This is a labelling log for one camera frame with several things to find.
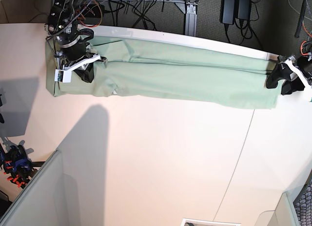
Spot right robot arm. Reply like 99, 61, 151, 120
45, 0, 106, 83

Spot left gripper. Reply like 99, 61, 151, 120
266, 54, 312, 95

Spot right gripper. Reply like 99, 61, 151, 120
57, 52, 107, 83

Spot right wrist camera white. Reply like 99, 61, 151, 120
54, 69, 72, 83

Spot black mesh chair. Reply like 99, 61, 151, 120
294, 183, 312, 226

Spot aluminium frame post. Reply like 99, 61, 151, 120
175, 0, 199, 37

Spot grey partition panel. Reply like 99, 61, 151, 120
0, 151, 69, 226
255, 193, 300, 226

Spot clamps with orange handles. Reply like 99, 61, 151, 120
0, 145, 32, 189

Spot black power brick pair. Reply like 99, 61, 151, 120
219, 0, 252, 25

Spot grey partition panel right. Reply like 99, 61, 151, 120
255, 193, 300, 226

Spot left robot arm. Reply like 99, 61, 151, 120
265, 0, 312, 102

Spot white tray at bottom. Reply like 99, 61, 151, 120
181, 218, 241, 226

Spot dark monitor edge left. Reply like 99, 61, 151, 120
0, 87, 6, 124

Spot light green T-shirt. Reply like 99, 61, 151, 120
45, 37, 281, 109

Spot grey partition panel left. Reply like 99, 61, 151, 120
0, 151, 69, 226

